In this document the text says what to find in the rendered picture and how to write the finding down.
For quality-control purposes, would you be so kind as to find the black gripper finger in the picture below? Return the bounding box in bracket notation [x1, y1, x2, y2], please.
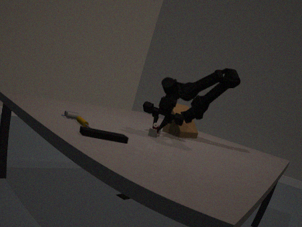
[152, 110, 158, 124]
[158, 115, 172, 131]

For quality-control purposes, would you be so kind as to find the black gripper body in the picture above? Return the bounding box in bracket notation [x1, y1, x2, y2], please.
[143, 101, 184, 126]

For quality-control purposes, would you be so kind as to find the yellow-handled screwdriver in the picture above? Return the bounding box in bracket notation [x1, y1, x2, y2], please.
[76, 116, 91, 128]

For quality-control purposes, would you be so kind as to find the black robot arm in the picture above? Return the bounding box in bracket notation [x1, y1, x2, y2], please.
[159, 68, 241, 124]

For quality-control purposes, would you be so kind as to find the red and black battery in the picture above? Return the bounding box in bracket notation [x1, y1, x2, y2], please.
[153, 123, 159, 133]

